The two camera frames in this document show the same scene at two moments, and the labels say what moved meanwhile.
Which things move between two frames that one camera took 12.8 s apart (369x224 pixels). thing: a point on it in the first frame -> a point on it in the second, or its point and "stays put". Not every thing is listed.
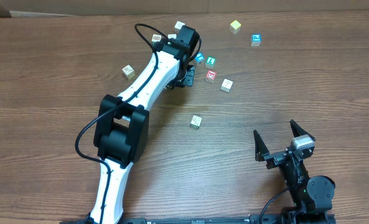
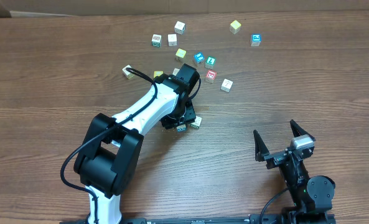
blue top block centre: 200,57 stays put
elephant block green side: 196,122 stays put
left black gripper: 186,78 -> 180,119
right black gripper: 284,155 stays put
